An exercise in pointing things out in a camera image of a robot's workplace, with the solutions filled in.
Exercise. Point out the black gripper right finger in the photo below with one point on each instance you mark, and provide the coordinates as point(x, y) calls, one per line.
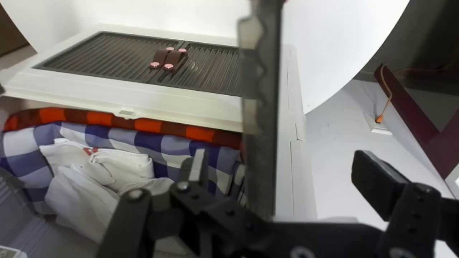
point(416, 214)

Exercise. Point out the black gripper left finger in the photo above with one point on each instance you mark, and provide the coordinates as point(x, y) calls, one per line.
point(205, 225)

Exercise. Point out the cabinet door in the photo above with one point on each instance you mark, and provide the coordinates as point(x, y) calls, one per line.
point(258, 43)

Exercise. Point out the white cloth inside cabinet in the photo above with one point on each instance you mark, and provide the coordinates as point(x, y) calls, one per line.
point(88, 183)

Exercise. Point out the bottom white cabinet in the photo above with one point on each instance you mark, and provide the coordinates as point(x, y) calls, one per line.
point(134, 73)

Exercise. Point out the blue checkered cloth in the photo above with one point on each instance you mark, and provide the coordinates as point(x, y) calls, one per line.
point(32, 153)

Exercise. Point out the red orange checkered cloth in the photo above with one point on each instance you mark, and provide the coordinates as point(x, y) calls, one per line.
point(50, 115)

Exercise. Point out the white round table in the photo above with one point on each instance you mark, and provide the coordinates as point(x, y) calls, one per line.
point(334, 39)

